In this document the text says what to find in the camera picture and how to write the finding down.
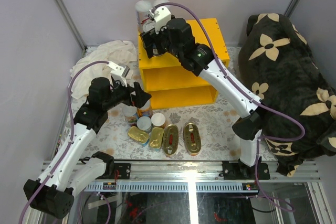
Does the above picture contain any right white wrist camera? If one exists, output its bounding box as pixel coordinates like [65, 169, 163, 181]
[149, 6, 172, 34]

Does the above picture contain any white lid small can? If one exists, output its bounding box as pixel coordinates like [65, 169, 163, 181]
[151, 113, 166, 129]

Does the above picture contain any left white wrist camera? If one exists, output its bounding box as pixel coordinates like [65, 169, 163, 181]
[107, 61, 130, 87]

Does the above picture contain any white red snack canister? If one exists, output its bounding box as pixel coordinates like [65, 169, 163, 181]
[153, 0, 169, 6]

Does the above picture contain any gold rectangular tin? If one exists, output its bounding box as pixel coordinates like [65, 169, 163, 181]
[128, 126, 149, 146]
[149, 127, 164, 150]

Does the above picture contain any grey lid small can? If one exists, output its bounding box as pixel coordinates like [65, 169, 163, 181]
[136, 116, 152, 133]

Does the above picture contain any crumpled cream cloth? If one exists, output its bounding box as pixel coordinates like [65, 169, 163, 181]
[70, 40, 137, 100]

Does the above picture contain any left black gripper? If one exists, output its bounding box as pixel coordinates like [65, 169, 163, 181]
[104, 79, 152, 112]

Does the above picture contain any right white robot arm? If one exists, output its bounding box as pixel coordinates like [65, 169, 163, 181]
[140, 18, 262, 179]

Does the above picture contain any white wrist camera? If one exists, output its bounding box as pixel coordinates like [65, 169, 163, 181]
[149, 6, 172, 34]
[107, 61, 130, 87]

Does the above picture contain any gold oval tin right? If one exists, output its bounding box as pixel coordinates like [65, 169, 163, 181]
[183, 123, 202, 156]

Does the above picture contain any white orange snack canister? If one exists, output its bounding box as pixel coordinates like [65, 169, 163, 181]
[135, 0, 152, 29]

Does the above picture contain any orange blue tall canister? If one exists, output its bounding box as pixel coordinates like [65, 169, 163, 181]
[138, 100, 153, 118]

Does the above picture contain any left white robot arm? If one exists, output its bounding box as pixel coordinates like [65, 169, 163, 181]
[23, 77, 151, 219]

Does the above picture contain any blue labelled gold-top can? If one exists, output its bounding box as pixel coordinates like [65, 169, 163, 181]
[141, 20, 166, 57]

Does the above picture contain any left metal corner post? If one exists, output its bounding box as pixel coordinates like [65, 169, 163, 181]
[54, 0, 87, 52]

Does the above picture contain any purple cable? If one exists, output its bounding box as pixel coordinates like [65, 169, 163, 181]
[154, 2, 306, 214]
[18, 60, 111, 224]

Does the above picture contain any yellow wooden shelf cabinet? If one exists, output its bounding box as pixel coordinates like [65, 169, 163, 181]
[138, 18, 230, 109]

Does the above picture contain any gold oval tin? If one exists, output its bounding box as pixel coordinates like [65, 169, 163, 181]
[183, 123, 202, 156]
[162, 124, 179, 156]

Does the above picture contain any clear jar colourful candy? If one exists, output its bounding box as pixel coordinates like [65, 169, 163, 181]
[121, 105, 139, 126]

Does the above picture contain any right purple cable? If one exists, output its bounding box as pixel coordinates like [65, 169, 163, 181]
[154, 2, 306, 214]

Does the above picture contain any gold oval tin left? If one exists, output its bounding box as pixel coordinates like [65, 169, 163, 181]
[162, 124, 179, 156]

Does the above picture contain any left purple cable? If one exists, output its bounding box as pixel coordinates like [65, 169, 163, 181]
[18, 60, 111, 224]

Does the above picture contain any aluminium mounting rail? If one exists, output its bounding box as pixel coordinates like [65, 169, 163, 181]
[39, 159, 321, 193]

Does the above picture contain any black floral plush blanket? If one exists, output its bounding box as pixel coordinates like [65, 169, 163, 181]
[238, 13, 335, 177]

